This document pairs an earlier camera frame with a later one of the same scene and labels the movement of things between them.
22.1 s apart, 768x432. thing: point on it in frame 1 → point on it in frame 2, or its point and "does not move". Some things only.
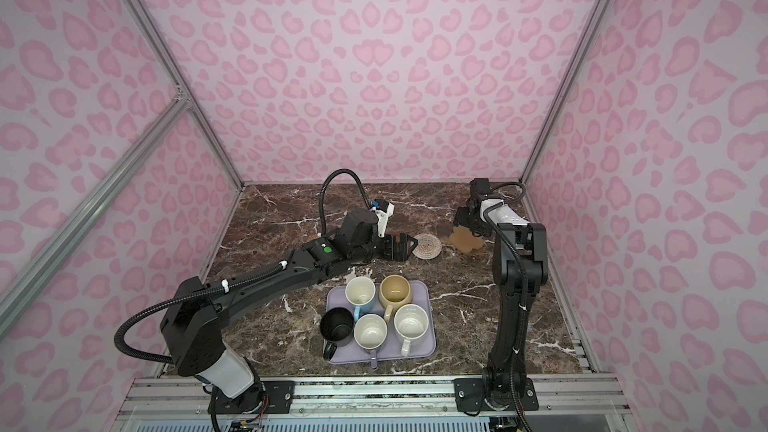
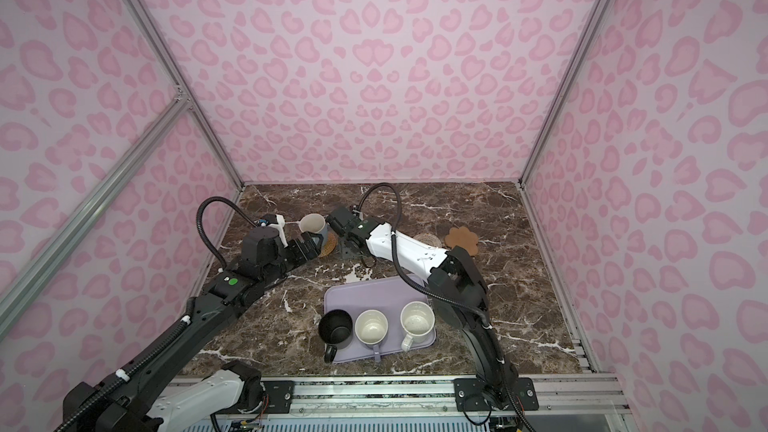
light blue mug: [360, 292] → [315, 223]
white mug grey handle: [370, 332] does not move
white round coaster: [428, 246] does not move
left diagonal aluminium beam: [162, 126] does not move
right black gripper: [462, 219] → [345, 249]
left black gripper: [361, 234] → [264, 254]
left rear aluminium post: [184, 92] does not move
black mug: [336, 324] does not move
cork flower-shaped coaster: [463, 239] does not move
